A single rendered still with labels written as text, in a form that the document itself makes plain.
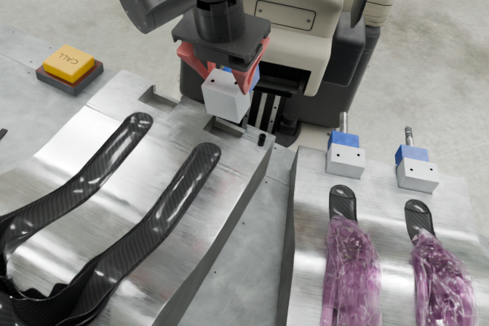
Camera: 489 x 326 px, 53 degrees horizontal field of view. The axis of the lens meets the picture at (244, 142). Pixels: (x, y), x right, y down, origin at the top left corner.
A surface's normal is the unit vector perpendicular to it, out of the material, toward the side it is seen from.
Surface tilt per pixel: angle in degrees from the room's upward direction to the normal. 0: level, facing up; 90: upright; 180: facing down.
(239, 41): 12
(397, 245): 28
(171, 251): 24
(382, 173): 0
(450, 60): 0
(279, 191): 0
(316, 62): 98
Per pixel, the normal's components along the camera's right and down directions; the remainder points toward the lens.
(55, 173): 0.22, -0.78
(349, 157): 0.14, -0.66
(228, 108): -0.44, 0.74
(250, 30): -0.07, -0.60
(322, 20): -0.18, 0.81
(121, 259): 0.33, -0.87
